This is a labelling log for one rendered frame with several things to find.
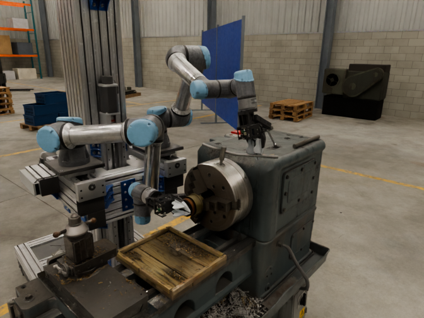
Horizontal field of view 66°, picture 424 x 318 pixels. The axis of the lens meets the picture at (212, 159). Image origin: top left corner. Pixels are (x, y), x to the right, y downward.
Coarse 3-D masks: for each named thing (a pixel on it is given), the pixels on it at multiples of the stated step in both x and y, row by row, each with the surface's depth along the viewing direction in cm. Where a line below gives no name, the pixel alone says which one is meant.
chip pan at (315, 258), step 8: (312, 256) 198; (320, 256) 198; (304, 264) 190; (312, 264) 190; (296, 272) 183; (304, 272) 183; (288, 280) 176; (296, 280) 176; (280, 288) 170; (272, 296) 164; (280, 296) 165; (264, 304) 159; (272, 304) 159
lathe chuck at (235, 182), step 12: (204, 168) 144; (216, 168) 139; (228, 168) 142; (204, 180) 145; (216, 180) 140; (228, 180) 136; (240, 180) 140; (204, 192) 151; (216, 192) 142; (228, 192) 137; (240, 192) 138; (240, 204) 138; (204, 216) 151; (216, 216) 145; (228, 216) 140; (240, 216) 143; (216, 228) 147
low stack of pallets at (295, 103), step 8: (272, 104) 903; (280, 104) 888; (288, 104) 882; (296, 104) 885; (304, 104) 903; (312, 104) 948; (272, 112) 910; (280, 112) 895; (288, 112) 917; (296, 112) 866; (304, 112) 915; (296, 120) 872
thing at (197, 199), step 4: (188, 196) 138; (192, 196) 137; (196, 196) 138; (200, 196) 141; (184, 200) 135; (188, 200) 135; (192, 200) 136; (196, 200) 136; (200, 200) 137; (188, 204) 134; (192, 204) 135; (196, 204) 135; (200, 204) 137; (192, 208) 134; (196, 208) 135; (200, 208) 137; (192, 212) 135; (196, 212) 136; (200, 212) 139
